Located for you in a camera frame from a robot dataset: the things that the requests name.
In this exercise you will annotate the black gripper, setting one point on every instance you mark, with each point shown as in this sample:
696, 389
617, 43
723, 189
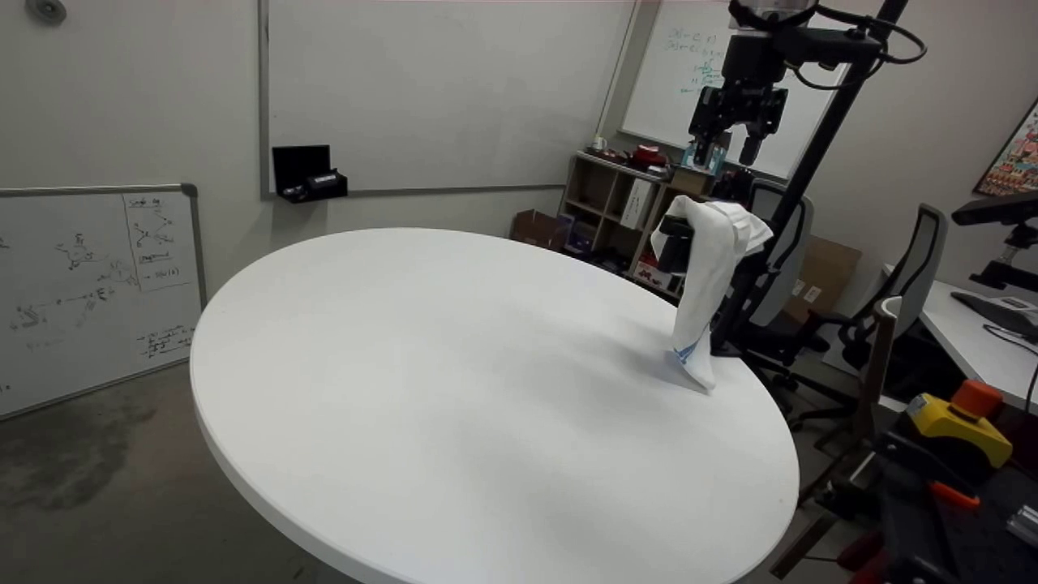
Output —
746, 108

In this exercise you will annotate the white towel with blue stripe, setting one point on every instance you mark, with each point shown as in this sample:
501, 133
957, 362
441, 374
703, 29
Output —
708, 280

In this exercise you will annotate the small red box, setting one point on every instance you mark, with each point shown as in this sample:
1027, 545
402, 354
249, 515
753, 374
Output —
649, 158

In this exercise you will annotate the black mesh office chair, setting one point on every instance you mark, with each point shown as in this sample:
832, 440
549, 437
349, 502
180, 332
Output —
785, 215

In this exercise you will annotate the black clamp-on stand pole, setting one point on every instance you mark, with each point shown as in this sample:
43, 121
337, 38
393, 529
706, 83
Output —
821, 142

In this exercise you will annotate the whiteboard with green writing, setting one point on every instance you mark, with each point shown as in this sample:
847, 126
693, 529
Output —
661, 77

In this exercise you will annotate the wooden shelf unit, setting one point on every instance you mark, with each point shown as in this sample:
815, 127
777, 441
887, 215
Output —
606, 200

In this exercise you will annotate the brown cardboard box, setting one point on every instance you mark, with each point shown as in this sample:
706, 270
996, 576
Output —
832, 278

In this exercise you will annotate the small dark brown box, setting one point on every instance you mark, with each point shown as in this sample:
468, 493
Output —
537, 227

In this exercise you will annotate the grey office chair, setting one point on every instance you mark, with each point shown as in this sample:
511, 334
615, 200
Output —
926, 247

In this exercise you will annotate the white office desk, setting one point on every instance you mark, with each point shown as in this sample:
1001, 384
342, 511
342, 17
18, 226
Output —
973, 344

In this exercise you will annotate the black keyboard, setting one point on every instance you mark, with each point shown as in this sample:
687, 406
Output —
1001, 313

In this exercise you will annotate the yellow emergency stop button box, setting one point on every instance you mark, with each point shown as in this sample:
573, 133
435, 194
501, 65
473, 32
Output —
960, 426

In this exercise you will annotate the leaning whiteboard with black writing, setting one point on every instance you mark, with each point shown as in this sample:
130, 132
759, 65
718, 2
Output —
85, 293

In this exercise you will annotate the teal picture frame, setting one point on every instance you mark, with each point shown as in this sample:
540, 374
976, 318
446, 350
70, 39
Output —
693, 164

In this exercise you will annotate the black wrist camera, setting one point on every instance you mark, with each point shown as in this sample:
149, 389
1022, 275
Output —
832, 45

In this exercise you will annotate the black camera stand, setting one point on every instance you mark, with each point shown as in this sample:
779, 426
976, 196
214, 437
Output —
1001, 211

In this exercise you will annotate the colourful wall poster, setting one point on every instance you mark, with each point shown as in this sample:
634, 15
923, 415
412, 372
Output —
1021, 164

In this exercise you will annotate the black wall marker tray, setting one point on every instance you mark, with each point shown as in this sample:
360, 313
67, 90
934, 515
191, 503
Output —
304, 174

